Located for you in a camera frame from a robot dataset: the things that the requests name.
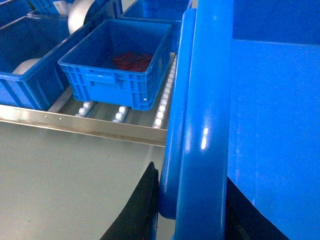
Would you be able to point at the red plastic bags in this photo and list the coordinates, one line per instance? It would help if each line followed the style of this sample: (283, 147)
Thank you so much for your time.
(131, 61)

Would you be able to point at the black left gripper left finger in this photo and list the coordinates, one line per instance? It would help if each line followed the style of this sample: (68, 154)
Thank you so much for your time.
(139, 218)

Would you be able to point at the white tape roll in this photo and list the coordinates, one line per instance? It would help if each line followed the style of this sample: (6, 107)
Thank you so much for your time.
(25, 66)

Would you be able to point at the blue crate with white roll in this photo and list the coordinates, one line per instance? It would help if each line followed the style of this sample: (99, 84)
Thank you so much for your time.
(30, 47)

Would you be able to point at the steel roller shelf rack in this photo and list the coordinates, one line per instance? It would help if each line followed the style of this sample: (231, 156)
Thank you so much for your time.
(102, 119)

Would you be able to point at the blue crate with red bags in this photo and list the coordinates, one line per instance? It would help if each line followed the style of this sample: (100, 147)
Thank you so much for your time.
(93, 76)

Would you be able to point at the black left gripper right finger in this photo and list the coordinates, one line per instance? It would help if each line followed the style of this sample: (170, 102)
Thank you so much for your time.
(243, 221)

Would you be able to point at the large blue plastic crate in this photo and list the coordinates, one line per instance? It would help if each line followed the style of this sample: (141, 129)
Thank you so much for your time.
(245, 107)

